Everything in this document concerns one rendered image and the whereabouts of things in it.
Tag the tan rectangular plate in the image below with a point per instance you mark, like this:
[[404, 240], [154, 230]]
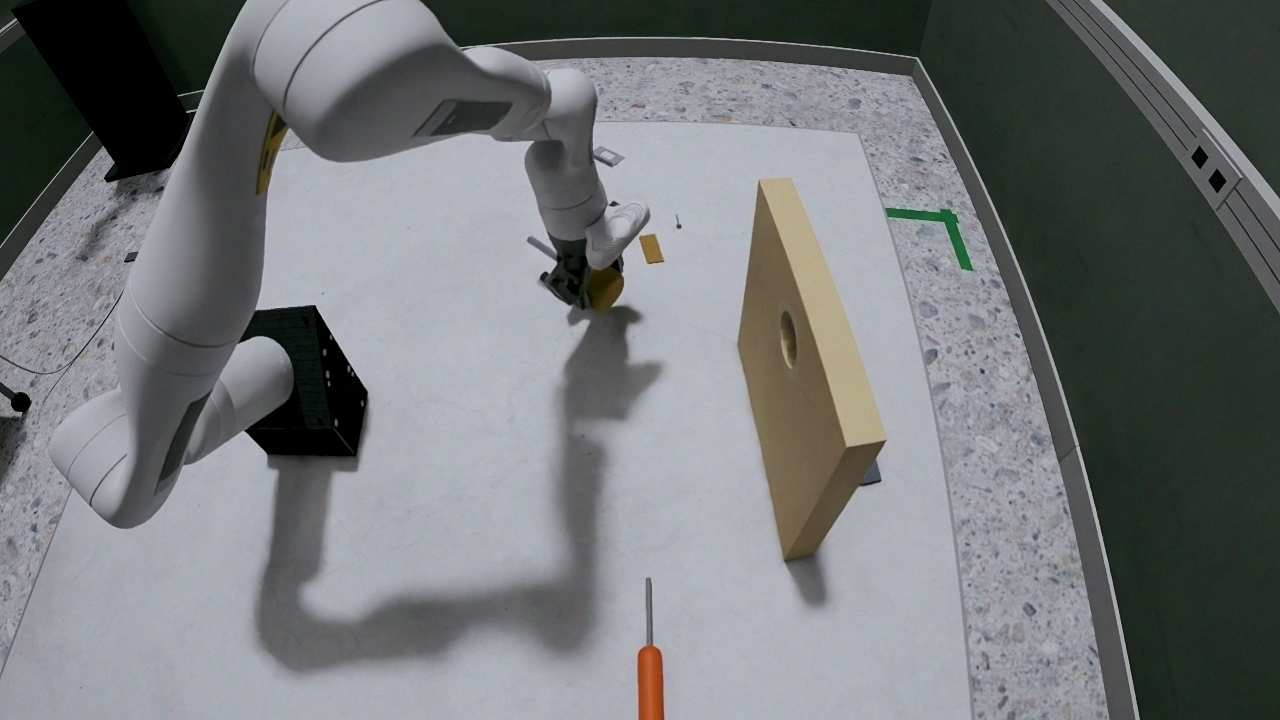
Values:
[[651, 249]]

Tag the orange-handled screwdriver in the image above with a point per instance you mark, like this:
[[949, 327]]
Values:
[[650, 675]]

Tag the tan wooden door panel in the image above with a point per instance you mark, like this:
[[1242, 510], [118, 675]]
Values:
[[816, 417]]

